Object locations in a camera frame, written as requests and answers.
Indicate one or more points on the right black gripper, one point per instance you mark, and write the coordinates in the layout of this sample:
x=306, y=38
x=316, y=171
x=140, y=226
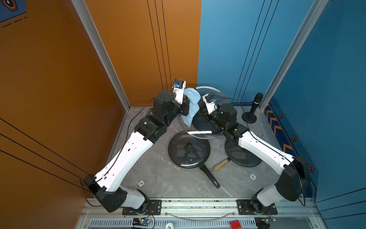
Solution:
x=205, y=113

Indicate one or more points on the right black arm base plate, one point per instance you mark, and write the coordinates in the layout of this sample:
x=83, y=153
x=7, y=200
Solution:
x=245, y=207

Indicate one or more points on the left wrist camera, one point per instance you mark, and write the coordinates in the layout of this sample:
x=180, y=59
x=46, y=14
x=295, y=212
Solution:
x=178, y=88

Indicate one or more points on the red perforated block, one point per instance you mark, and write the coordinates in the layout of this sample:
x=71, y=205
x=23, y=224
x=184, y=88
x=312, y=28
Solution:
x=235, y=224

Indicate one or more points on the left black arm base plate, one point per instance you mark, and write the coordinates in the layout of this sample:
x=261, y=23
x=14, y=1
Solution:
x=154, y=208

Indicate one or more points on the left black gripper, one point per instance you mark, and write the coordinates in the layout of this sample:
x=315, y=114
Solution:
x=183, y=106

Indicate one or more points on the left white round marker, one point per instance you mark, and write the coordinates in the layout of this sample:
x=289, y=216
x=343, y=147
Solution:
x=141, y=183

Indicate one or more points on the small green circuit board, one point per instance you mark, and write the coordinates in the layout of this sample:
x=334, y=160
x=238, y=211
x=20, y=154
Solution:
x=141, y=223

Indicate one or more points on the glass lid of pan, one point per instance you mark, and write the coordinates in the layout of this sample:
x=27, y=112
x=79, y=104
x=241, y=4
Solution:
x=241, y=156

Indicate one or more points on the right circuit board with wires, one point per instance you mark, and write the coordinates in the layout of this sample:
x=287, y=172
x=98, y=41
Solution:
x=269, y=219

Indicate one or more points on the right white round marker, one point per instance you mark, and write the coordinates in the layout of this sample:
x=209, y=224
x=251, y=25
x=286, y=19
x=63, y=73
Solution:
x=252, y=177

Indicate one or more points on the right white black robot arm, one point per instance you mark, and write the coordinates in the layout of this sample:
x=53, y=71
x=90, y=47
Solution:
x=294, y=174

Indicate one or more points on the black microphone on stand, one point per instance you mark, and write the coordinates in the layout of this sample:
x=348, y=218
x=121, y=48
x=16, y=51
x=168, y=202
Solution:
x=250, y=117

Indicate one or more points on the aluminium front rail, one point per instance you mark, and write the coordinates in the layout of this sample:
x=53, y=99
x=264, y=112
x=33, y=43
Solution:
x=218, y=207

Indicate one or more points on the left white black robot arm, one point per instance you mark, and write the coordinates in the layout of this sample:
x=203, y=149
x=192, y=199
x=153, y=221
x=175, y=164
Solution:
x=106, y=184

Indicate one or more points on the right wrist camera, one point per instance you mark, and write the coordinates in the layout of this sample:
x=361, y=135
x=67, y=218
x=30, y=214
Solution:
x=209, y=101

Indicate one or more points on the light blue microfibre cloth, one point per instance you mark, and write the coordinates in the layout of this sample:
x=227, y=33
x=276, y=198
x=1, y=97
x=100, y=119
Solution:
x=194, y=97

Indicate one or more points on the white round marker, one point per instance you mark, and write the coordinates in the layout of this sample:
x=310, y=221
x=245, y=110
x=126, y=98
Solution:
x=141, y=183
x=252, y=177

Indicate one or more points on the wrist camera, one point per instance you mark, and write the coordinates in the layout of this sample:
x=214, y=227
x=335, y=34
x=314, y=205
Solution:
x=209, y=101
x=178, y=88

